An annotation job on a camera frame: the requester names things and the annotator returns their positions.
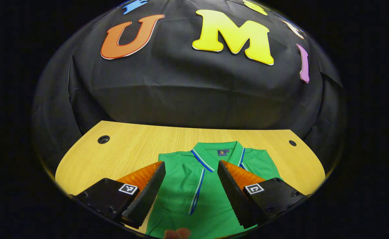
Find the green polo T-shirt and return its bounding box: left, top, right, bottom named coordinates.
left=145, top=141, right=281, bottom=239

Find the black backdrop cloth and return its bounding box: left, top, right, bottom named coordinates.
left=32, top=0, right=346, bottom=173

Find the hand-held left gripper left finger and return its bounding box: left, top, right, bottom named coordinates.
left=75, top=161, right=167, bottom=229

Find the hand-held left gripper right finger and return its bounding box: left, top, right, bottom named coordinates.
left=217, top=160, right=307, bottom=229

